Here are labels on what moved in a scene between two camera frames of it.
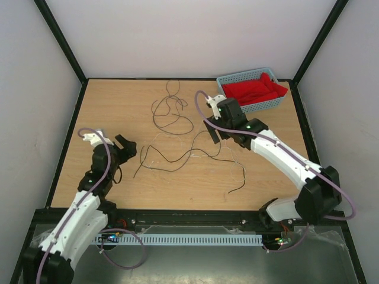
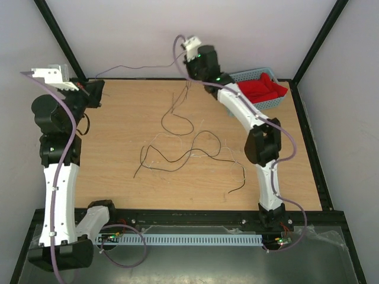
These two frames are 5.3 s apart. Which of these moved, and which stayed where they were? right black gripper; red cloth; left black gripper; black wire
Moved: left black gripper; right black gripper
Stayed: red cloth; black wire
